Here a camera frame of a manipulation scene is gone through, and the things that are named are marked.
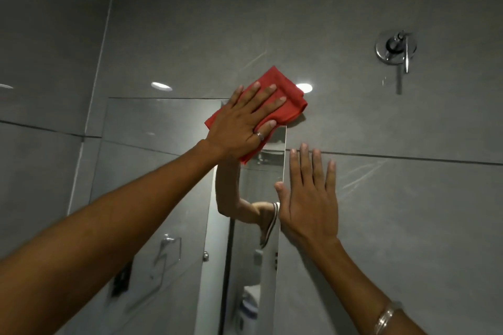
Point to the frameless wall mirror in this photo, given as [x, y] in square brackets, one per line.
[157, 173]

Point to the person's left forearm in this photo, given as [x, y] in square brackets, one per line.
[98, 236]

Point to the person's left hand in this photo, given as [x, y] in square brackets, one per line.
[234, 130]

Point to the person's right little finger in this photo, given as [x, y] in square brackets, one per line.
[331, 181]

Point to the person's left little finger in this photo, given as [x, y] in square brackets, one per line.
[235, 98]

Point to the person's left thumb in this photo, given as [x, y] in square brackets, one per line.
[264, 132]

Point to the red cleaning cloth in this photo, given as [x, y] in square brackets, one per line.
[289, 93]

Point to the silver wrist bangle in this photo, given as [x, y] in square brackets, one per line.
[387, 317]

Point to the person's right hand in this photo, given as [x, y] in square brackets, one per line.
[310, 213]

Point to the person's right forearm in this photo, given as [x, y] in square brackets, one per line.
[353, 287]

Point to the person's left middle finger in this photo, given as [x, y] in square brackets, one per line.
[263, 100]

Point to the person's right middle finger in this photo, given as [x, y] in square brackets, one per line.
[306, 170]

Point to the person's right thumb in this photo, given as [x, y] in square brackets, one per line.
[282, 195]

